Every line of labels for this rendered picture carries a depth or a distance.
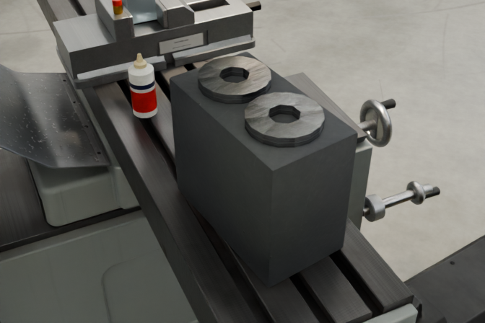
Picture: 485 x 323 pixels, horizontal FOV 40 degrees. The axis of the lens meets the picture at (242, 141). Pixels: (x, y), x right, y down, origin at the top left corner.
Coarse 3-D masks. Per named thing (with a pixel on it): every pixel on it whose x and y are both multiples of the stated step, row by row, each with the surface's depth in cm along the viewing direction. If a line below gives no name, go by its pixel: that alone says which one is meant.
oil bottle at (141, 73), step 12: (144, 60) 104; (132, 72) 103; (144, 72) 103; (132, 84) 104; (144, 84) 104; (132, 96) 106; (144, 96) 105; (156, 96) 108; (144, 108) 107; (156, 108) 108
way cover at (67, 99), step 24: (0, 72) 123; (24, 72) 129; (0, 96) 114; (24, 96) 121; (48, 96) 124; (72, 96) 126; (0, 120) 107; (24, 120) 113; (48, 120) 117; (72, 120) 119; (0, 144) 100; (24, 144) 106; (48, 144) 111; (72, 144) 113; (96, 144) 114
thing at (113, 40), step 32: (96, 0) 120; (192, 0) 126; (224, 0) 127; (64, 32) 117; (96, 32) 117; (128, 32) 114; (160, 32) 117; (192, 32) 120; (224, 32) 123; (64, 64) 118; (96, 64) 115; (128, 64) 117; (160, 64) 119
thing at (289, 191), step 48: (192, 96) 80; (240, 96) 78; (288, 96) 77; (192, 144) 84; (240, 144) 73; (288, 144) 71; (336, 144) 73; (192, 192) 90; (240, 192) 77; (288, 192) 72; (336, 192) 78; (240, 240) 82; (288, 240) 77; (336, 240) 83
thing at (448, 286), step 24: (480, 240) 133; (456, 264) 128; (480, 264) 128; (408, 288) 121; (432, 288) 123; (456, 288) 123; (480, 288) 123; (432, 312) 116; (456, 312) 119; (480, 312) 119
